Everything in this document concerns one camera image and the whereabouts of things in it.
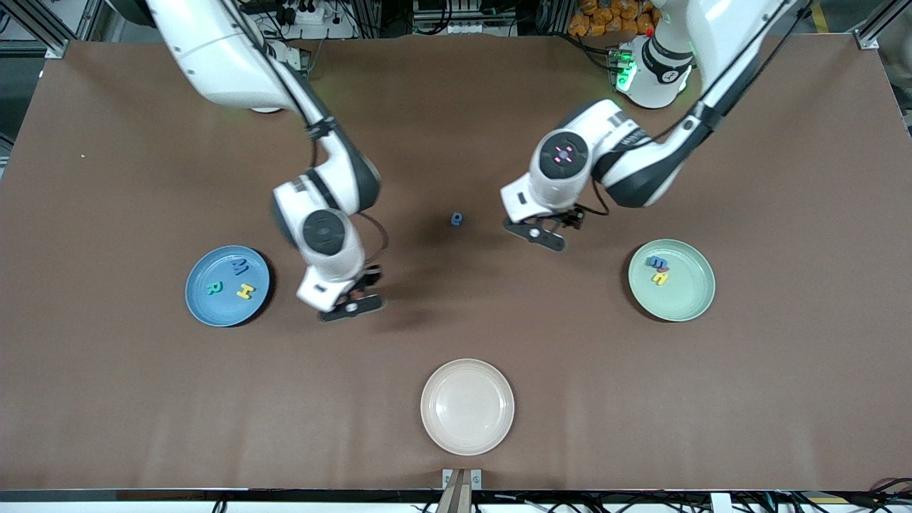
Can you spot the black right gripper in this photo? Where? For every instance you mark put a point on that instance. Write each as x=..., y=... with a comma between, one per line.
x=368, y=278

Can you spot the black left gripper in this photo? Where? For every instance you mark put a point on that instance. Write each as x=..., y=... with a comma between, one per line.
x=574, y=216

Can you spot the blue foam lowercase m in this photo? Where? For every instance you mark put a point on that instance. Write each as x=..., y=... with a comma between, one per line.
x=655, y=262

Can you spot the yellow foam letter n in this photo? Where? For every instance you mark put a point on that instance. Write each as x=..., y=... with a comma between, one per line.
x=661, y=278

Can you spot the yellow foam letter H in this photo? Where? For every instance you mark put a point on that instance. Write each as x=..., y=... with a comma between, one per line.
x=245, y=291

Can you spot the blue foam uppercase M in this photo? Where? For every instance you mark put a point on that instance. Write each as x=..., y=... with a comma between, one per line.
x=239, y=266

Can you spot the green foam letter R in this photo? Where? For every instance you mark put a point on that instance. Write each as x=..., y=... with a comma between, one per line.
x=214, y=288

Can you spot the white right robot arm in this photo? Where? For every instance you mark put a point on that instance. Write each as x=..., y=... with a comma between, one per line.
x=214, y=57

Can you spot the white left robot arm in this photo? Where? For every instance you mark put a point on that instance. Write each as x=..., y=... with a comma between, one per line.
x=719, y=28

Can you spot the green plate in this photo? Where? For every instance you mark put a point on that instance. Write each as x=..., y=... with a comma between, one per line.
x=684, y=299

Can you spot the blue plate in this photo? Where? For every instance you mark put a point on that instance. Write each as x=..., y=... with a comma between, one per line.
x=214, y=310

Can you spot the beige plate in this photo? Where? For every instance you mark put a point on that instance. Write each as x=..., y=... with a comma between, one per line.
x=467, y=406

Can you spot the table cover mat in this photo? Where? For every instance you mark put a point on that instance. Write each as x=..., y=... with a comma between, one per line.
x=456, y=320

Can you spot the orange bagged items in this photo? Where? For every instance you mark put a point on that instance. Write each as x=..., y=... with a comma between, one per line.
x=605, y=18

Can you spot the grey metal rack device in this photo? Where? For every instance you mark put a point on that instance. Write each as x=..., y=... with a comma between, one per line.
x=463, y=14

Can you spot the white power strip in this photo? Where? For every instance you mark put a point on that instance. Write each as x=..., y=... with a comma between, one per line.
x=306, y=13

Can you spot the white paper tag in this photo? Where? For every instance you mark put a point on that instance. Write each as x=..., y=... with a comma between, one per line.
x=721, y=503

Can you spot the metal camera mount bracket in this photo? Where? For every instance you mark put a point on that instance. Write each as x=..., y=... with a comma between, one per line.
x=462, y=491

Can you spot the aluminium frame post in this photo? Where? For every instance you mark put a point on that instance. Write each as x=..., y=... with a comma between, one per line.
x=873, y=35
x=43, y=32

